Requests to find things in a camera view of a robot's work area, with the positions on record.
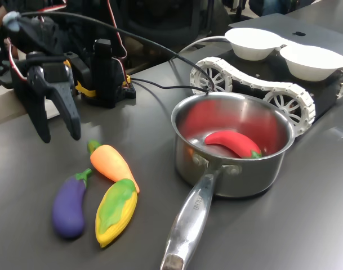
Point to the yellow green toy corn cob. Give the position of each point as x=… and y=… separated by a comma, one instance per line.
x=115, y=213

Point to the red toy chilli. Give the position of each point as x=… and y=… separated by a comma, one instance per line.
x=233, y=142

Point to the purple toy aubergine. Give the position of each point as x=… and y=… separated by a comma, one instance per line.
x=68, y=205

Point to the orange toy carrot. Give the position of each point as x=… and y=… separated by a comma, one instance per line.
x=112, y=163

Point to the pale grey putty lump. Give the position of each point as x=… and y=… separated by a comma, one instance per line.
x=12, y=21

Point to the grey laptop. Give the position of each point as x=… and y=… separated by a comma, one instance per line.
x=323, y=33

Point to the small white-tracked vehicle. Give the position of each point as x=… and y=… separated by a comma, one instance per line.
x=289, y=97

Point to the white bowl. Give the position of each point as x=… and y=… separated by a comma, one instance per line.
x=312, y=63
x=253, y=42

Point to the black and yellow clamp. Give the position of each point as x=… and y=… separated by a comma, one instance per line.
x=85, y=91

